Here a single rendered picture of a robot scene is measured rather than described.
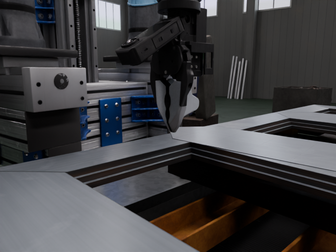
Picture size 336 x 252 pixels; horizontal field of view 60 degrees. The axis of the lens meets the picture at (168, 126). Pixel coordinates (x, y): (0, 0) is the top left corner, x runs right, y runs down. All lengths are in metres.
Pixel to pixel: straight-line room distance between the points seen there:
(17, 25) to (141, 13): 0.47
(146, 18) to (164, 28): 0.65
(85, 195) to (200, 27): 0.33
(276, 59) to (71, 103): 10.16
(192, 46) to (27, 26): 0.44
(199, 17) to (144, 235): 0.37
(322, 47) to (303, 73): 0.93
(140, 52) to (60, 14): 0.60
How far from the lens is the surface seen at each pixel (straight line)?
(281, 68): 10.62
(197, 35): 0.52
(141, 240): 0.27
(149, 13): 1.11
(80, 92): 0.70
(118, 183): 0.83
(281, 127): 0.90
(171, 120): 0.49
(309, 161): 0.52
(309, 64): 10.42
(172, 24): 0.47
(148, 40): 0.43
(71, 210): 0.33
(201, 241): 0.54
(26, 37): 0.78
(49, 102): 0.66
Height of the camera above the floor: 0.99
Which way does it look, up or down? 11 degrees down
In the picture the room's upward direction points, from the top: straight up
